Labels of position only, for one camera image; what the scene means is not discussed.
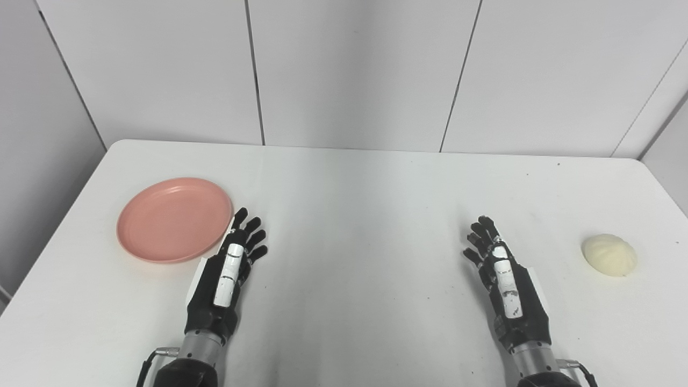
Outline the white steamed bun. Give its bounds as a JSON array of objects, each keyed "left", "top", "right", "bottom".
[{"left": 581, "top": 233, "right": 638, "bottom": 277}]

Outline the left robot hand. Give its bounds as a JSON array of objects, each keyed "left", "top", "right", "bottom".
[{"left": 184, "top": 207, "right": 268, "bottom": 345}]

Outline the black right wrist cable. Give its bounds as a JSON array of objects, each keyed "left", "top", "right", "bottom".
[{"left": 556, "top": 359, "right": 598, "bottom": 387}]

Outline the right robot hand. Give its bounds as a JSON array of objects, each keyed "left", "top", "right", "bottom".
[{"left": 462, "top": 216, "right": 553, "bottom": 353}]

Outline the pink round plate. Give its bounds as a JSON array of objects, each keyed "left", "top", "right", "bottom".
[{"left": 117, "top": 177, "right": 234, "bottom": 264}]

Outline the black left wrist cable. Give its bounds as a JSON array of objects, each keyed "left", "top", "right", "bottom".
[{"left": 136, "top": 347, "right": 180, "bottom": 387}]

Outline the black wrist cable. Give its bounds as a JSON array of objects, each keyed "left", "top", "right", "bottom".
[
  {"left": 556, "top": 359, "right": 598, "bottom": 387},
  {"left": 136, "top": 347, "right": 180, "bottom": 387}
]

